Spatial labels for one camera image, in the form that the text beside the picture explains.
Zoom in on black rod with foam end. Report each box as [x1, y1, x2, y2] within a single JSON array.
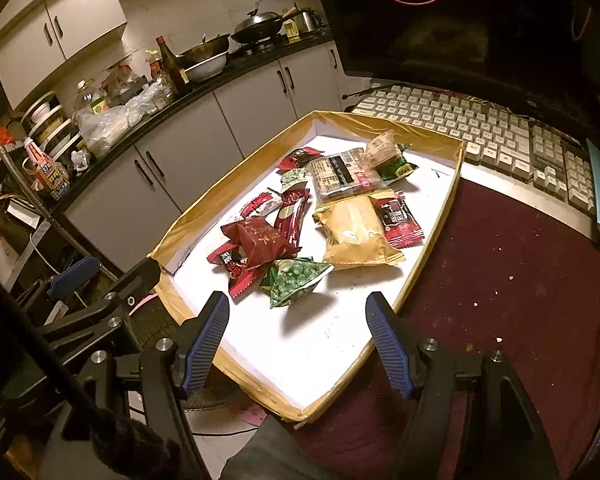
[[0, 265, 181, 480]]

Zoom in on white lower cabinets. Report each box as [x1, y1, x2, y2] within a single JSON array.
[[62, 42, 343, 271]]

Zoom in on white upper cabinets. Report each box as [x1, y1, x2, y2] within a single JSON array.
[[0, 0, 128, 111]]

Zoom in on white red-label bottle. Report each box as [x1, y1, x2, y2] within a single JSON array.
[[22, 137, 71, 201]]

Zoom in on gold cardboard box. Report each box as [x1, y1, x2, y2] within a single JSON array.
[[150, 109, 468, 423]]

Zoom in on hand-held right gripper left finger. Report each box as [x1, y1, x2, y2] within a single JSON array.
[[80, 291, 231, 480]]

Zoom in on dish rack with plates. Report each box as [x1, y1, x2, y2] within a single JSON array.
[[20, 91, 81, 158]]

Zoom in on yellow snack packet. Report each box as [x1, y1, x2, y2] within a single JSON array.
[[312, 195, 406, 271]]

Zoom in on beige snack packet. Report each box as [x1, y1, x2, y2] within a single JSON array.
[[365, 130, 398, 168]]

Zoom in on yellow-label oil bottle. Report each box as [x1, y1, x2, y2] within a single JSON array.
[[77, 80, 111, 113]]

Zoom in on white cabinets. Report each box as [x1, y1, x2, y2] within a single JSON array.
[[62, 42, 343, 271], [0, 0, 128, 111]]

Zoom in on small red snack packet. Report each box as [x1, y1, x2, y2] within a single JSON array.
[[277, 146, 323, 171]]

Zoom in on green pea snack packet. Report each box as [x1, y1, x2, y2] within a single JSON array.
[[259, 256, 335, 309]]

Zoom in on small green white packet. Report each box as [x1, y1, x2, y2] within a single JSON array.
[[280, 169, 311, 191]]

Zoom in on black wok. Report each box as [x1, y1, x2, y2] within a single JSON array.
[[230, 5, 286, 46]]

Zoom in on dark sauce bottle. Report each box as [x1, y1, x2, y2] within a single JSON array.
[[155, 36, 191, 93]]

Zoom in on beige keyboard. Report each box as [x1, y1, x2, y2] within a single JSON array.
[[350, 84, 598, 218]]

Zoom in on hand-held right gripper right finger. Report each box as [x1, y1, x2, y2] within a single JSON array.
[[366, 292, 561, 480]]

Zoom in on red stick snack packet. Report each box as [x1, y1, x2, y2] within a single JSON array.
[[272, 182, 312, 251]]

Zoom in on metal shelf rack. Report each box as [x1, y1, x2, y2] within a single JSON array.
[[0, 142, 106, 311]]

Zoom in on dark frying pan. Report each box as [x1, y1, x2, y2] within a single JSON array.
[[177, 34, 231, 67]]

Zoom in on brown barcode snack package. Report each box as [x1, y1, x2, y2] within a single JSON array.
[[307, 147, 381, 201]]

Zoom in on clear plastic bags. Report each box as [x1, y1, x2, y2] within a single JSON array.
[[75, 80, 176, 156]]

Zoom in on metal kettle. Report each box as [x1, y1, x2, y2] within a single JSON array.
[[295, 7, 323, 33]]

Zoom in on green yellow-label snack packet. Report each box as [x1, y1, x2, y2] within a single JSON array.
[[380, 142, 421, 183]]

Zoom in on red black-label snack packet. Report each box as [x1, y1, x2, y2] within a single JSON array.
[[372, 190, 426, 250]]

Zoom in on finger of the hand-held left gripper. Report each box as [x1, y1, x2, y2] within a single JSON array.
[[37, 257, 162, 352], [47, 255, 101, 301]]

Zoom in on black monitor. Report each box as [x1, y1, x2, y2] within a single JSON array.
[[307, 0, 600, 128]]

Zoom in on white red snack packet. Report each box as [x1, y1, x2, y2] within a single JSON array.
[[222, 187, 283, 223]]

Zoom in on dark red cloth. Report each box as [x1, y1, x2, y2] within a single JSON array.
[[290, 180, 600, 480]]

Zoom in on dark grey cloth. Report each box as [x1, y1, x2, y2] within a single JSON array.
[[220, 417, 361, 480]]

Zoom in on pink paper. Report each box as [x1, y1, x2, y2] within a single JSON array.
[[237, 406, 268, 425]]

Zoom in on dark red snack packet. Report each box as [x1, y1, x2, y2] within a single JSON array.
[[221, 216, 301, 271]]

